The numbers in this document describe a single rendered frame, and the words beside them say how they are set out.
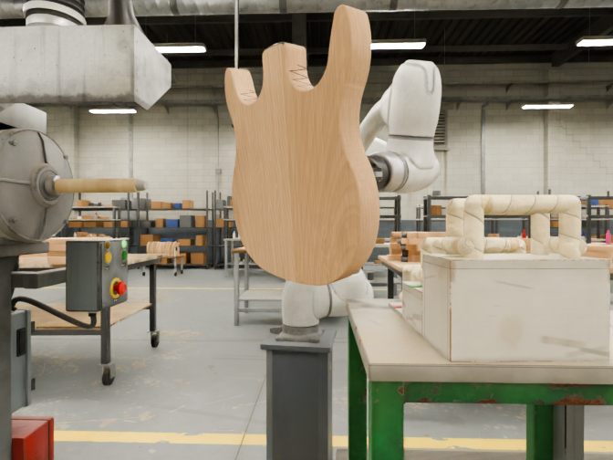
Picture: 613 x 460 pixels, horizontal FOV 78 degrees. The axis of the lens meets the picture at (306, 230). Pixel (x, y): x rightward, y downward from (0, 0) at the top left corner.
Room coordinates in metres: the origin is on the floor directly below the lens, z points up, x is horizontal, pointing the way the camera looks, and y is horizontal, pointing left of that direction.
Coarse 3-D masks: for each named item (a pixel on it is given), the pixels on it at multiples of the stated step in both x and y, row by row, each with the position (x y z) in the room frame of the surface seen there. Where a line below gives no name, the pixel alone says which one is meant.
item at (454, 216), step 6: (450, 210) 0.73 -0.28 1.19; (456, 210) 0.72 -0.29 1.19; (450, 216) 0.73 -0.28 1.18; (456, 216) 0.72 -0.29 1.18; (462, 216) 0.73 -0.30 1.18; (450, 222) 0.73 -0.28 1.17; (456, 222) 0.72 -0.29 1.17; (462, 222) 0.73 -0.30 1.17; (450, 228) 0.73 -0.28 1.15; (456, 228) 0.72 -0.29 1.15; (462, 228) 0.73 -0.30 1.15; (450, 234) 0.73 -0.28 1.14; (456, 234) 0.72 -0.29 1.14; (462, 234) 0.73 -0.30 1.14
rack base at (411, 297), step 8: (408, 288) 0.88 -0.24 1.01; (416, 288) 0.82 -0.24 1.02; (408, 296) 0.88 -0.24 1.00; (416, 296) 0.82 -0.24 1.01; (408, 304) 0.88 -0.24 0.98; (416, 304) 0.82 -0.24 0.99; (408, 312) 0.88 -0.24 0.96; (416, 312) 0.82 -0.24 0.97; (408, 320) 0.88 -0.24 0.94; (416, 320) 0.82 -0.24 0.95; (416, 328) 0.82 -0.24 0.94
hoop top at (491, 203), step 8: (472, 200) 0.65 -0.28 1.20; (480, 200) 0.64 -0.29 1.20; (488, 200) 0.64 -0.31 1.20; (496, 200) 0.64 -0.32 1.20; (504, 200) 0.64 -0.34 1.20; (512, 200) 0.64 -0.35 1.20; (520, 200) 0.64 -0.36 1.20; (528, 200) 0.64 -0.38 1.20; (536, 200) 0.64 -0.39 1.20; (544, 200) 0.64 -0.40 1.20; (552, 200) 0.64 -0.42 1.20; (560, 200) 0.64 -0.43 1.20; (568, 200) 0.64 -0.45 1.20; (576, 200) 0.64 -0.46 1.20; (488, 208) 0.64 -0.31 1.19; (496, 208) 0.64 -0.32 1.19; (504, 208) 0.64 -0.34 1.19; (512, 208) 0.64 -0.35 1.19; (520, 208) 0.64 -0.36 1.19; (528, 208) 0.64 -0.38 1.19; (536, 208) 0.65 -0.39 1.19; (544, 208) 0.65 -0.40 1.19; (552, 208) 0.65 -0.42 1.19; (560, 208) 0.65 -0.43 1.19; (568, 208) 0.65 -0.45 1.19
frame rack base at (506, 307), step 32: (512, 256) 0.69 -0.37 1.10; (544, 256) 0.69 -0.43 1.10; (448, 288) 0.64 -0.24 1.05; (480, 288) 0.63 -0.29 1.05; (512, 288) 0.63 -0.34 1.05; (544, 288) 0.63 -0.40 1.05; (576, 288) 0.63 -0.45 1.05; (608, 288) 0.63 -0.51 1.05; (448, 320) 0.64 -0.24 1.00; (480, 320) 0.63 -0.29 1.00; (512, 320) 0.63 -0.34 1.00; (544, 320) 0.63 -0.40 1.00; (576, 320) 0.63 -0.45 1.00; (608, 320) 0.63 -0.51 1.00; (448, 352) 0.64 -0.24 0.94; (480, 352) 0.63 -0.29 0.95; (512, 352) 0.63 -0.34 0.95; (544, 352) 0.63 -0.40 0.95; (576, 352) 0.63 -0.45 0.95; (608, 352) 0.63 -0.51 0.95
